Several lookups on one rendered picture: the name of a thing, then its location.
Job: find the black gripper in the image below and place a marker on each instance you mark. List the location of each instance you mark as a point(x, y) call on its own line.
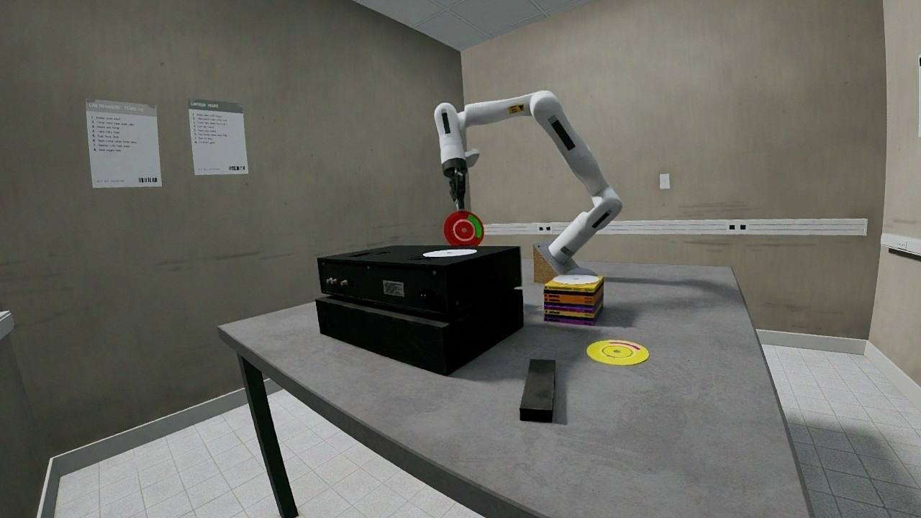
point(456, 169)

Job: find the red cd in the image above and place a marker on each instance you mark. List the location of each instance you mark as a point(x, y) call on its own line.
point(456, 222)

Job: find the black rectangular box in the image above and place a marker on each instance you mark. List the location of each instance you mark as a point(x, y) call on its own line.
point(440, 345)

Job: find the black rectangular block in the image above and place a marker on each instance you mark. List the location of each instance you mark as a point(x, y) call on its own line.
point(537, 399)

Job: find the white disc with centre hole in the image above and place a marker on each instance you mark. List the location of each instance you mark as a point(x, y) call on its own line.
point(449, 253)
point(582, 279)

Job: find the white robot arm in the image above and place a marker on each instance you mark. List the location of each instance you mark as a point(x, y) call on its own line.
point(547, 111)

